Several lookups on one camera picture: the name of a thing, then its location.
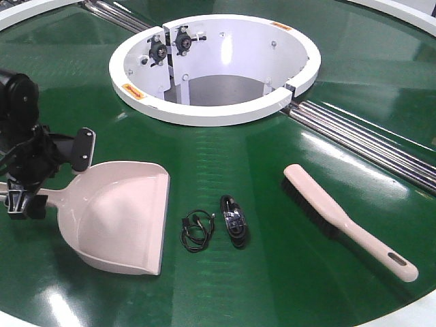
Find orange warning label rear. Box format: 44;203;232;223
271;21;292;31

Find steel rollers top left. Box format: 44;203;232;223
82;1;153;33

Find orange warning label front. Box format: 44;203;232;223
122;83;145;100

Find white central ring housing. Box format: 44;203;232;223
108;14;322;127

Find left black bearing mount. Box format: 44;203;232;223
147;35;168;67

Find black cable with label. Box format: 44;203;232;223
219;194;249;249

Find thin black cable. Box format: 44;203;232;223
180;210;216;253

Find steel rollers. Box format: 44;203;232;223
82;1;153;33
282;101;435;195

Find steel rollers right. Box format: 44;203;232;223
282;101;435;195

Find white outer rim top right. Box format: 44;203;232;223
350;0;435;37

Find white outer rim top left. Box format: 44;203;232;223
0;0;80;30

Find orange warning label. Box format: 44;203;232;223
122;83;145;100
271;21;292;31

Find pink plastic dustpan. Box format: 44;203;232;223
0;160;170;276

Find black bearing mount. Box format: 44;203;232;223
147;35;168;67
174;25;207;57

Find white rim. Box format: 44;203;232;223
0;0;80;30
350;0;435;37

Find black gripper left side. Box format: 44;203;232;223
1;125;96;220

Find pink hand brush black bristles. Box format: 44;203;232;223
281;164;419;282

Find right black bearing mount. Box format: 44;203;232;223
174;25;207;57

